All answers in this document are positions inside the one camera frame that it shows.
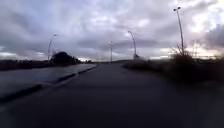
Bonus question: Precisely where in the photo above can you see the curved street lamp pole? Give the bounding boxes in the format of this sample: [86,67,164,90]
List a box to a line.
[46,33,60,62]
[127,30,139,61]

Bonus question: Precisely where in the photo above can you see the dark clump of trees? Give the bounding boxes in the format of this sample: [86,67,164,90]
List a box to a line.
[49,51,82,66]

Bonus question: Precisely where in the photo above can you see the grey asphalt road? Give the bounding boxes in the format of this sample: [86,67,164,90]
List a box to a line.
[0,63,98,99]

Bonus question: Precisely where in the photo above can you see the tall street lamp pole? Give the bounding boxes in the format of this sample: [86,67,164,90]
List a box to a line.
[172,6,185,55]

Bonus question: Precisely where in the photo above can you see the dark asphalt path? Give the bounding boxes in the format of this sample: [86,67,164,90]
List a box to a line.
[0,62,224,128]

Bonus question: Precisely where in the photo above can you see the dark bushes along path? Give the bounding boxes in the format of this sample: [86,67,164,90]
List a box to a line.
[121,44,224,84]

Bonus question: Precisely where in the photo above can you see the thin street lamp pole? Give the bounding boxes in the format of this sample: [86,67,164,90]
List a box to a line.
[109,40,114,63]

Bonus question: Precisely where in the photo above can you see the dark verge beyond road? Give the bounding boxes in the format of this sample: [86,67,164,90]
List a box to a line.
[0,59,52,71]

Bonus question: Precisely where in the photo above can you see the dark kerb strip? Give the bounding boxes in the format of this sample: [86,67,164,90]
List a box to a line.
[0,64,100,105]

